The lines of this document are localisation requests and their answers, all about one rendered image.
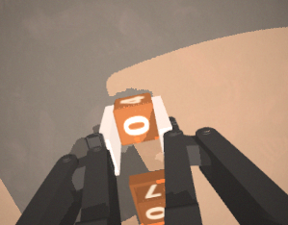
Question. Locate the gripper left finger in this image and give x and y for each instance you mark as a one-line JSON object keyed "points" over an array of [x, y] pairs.
{"points": [[65, 191]]}

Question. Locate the orange cube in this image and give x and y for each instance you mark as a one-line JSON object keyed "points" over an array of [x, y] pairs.
{"points": [[135, 119], [151, 201]]}

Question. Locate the orange rectangular tray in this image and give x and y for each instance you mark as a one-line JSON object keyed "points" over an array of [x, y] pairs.
{"points": [[144, 179]]}

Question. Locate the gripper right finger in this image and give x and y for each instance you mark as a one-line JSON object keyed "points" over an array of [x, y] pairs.
{"points": [[251, 196]]}

